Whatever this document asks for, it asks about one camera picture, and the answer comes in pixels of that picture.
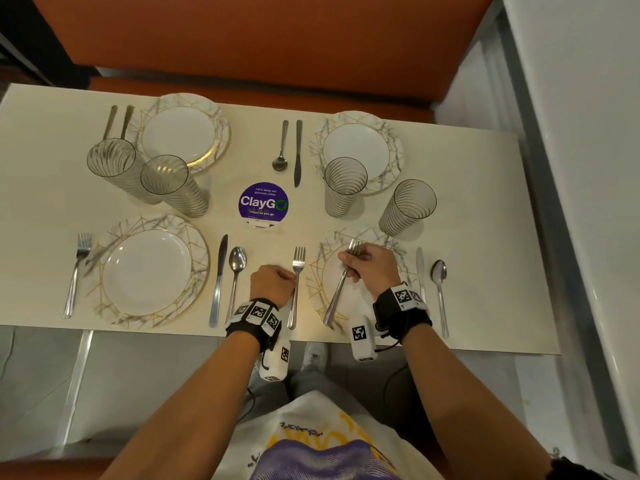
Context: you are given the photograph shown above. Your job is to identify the person's left hand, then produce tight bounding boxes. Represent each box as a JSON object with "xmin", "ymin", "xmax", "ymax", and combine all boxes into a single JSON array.
[{"xmin": 249, "ymin": 265, "xmax": 298, "ymax": 308}]

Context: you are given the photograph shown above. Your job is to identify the person's right hand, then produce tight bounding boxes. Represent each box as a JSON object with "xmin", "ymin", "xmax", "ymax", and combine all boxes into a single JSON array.
[{"xmin": 338, "ymin": 243, "xmax": 403, "ymax": 301}]

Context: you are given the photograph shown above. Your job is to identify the silver fork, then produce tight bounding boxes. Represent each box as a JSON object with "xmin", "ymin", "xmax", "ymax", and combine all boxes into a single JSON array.
[
  {"xmin": 63, "ymin": 233, "xmax": 93, "ymax": 319},
  {"xmin": 323, "ymin": 239, "xmax": 366, "ymax": 327},
  {"xmin": 287, "ymin": 246, "xmax": 306, "ymax": 331}
]

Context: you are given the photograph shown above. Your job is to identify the person's right forearm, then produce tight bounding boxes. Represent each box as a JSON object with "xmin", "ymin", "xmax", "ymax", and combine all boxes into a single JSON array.
[{"xmin": 399, "ymin": 324, "xmax": 562, "ymax": 480}]

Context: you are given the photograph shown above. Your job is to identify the person's left forearm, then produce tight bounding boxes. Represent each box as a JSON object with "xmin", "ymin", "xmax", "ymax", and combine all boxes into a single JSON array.
[{"xmin": 100, "ymin": 327, "xmax": 273, "ymax": 480}]

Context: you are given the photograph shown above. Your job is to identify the white gold-patterned plate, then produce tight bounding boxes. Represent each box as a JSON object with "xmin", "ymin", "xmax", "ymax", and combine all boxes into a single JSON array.
[
  {"xmin": 305, "ymin": 225, "xmax": 419, "ymax": 328},
  {"xmin": 131, "ymin": 93, "xmax": 232, "ymax": 175},
  {"xmin": 308, "ymin": 111, "xmax": 405, "ymax": 196},
  {"xmin": 89, "ymin": 214, "xmax": 210, "ymax": 330}
]

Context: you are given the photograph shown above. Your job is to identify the silver spoon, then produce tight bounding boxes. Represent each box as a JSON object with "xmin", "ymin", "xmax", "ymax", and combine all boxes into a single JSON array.
[
  {"xmin": 272, "ymin": 120, "xmax": 290, "ymax": 172},
  {"xmin": 430, "ymin": 260, "xmax": 450, "ymax": 339},
  {"xmin": 225, "ymin": 247, "xmax": 248, "ymax": 323}
]

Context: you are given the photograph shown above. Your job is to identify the silver table knife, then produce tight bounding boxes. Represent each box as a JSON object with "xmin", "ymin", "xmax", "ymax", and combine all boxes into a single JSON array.
[
  {"xmin": 208, "ymin": 234, "xmax": 229, "ymax": 329},
  {"xmin": 415, "ymin": 247, "xmax": 429, "ymax": 303},
  {"xmin": 293, "ymin": 120, "xmax": 304, "ymax": 189}
]

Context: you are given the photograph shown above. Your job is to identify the ribbed clear drinking glass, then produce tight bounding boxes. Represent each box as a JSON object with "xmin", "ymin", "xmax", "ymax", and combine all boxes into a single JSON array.
[
  {"xmin": 378, "ymin": 179, "xmax": 438, "ymax": 237},
  {"xmin": 140, "ymin": 155, "xmax": 210, "ymax": 219},
  {"xmin": 86, "ymin": 138, "xmax": 162, "ymax": 206},
  {"xmin": 324, "ymin": 157, "xmax": 369, "ymax": 219}
]

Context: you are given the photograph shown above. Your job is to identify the white shoe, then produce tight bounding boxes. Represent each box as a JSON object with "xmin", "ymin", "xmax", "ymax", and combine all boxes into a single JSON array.
[{"xmin": 302, "ymin": 343, "xmax": 329, "ymax": 371}]

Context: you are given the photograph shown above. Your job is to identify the round purple table sign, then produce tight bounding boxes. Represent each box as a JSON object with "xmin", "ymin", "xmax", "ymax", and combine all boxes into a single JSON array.
[{"xmin": 238, "ymin": 182, "xmax": 290, "ymax": 229}]

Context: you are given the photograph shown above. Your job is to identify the grey trousers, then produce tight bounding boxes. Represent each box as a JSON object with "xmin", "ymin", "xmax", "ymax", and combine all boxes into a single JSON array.
[{"xmin": 287, "ymin": 366, "xmax": 363, "ymax": 411}]

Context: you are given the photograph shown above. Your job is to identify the white printed shirt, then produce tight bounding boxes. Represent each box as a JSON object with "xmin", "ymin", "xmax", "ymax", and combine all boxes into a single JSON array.
[{"xmin": 212, "ymin": 391, "xmax": 447, "ymax": 480}]

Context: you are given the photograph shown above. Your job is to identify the metal table leg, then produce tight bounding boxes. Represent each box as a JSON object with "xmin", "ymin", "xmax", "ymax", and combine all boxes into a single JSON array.
[{"xmin": 61, "ymin": 330, "xmax": 95, "ymax": 446}]

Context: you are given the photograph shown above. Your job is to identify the black marker wrist strap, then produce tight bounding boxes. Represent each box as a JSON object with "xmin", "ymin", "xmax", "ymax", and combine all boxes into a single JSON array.
[
  {"xmin": 372, "ymin": 282, "xmax": 433, "ymax": 344},
  {"xmin": 224, "ymin": 298, "xmax": 284, "ymax": 353}
]

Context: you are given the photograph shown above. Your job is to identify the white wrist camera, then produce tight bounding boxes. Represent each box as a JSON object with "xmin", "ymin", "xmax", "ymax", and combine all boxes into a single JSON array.
[
  {"xmin": 258, "ymin": 337, "xmax": 291, "ymax": 383},
  {"xmin": 349, "ymin": 315, "xmax": 379, "ymax": 363}
]

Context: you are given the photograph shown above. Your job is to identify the black cable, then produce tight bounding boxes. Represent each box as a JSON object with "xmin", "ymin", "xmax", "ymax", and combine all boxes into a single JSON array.
[
  {"xmin": 243, "ymin": 353, "xmax": 268, "ymax": 423},
  {"xmin": 374, "ymin": 338, "xmax": 412, "ymax": 413}
]

